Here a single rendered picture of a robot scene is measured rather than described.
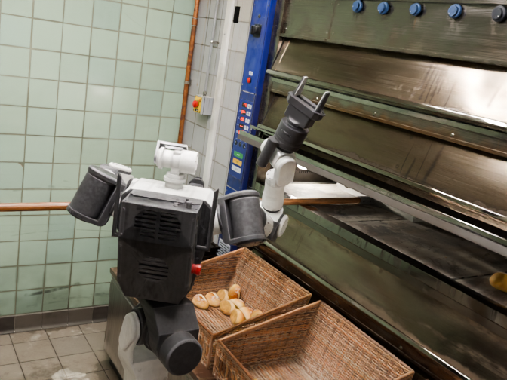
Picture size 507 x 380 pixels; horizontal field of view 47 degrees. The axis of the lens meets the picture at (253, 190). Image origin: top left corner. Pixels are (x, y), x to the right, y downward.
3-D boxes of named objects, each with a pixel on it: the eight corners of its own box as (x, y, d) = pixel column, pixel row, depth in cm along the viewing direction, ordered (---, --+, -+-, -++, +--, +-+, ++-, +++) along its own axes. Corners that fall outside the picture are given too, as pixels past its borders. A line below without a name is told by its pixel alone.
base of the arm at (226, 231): (269, 244, 170) (265, 239, 159) (226, 252, 171) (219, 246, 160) (261, 196, 174) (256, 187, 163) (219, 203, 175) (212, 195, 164)
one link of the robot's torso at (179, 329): (203, 372, 165) (211, 317, 160) (161, 381, 157) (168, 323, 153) (163, 326, 187) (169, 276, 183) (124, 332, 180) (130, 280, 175)
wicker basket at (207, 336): (238, 295, 297) (245, 245, 290) (303, 351, 252) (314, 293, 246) (149, 306, 270) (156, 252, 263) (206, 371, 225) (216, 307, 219)
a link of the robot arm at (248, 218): (270, 239, 173) (262, 233, 160) (241, 244, 174) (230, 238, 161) (264, 202, 176) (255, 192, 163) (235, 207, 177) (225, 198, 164)
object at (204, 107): (203, 112, 334) (205, 95, 332) (211, 115, 326) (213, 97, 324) (192, 111, 330) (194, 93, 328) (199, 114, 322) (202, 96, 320)
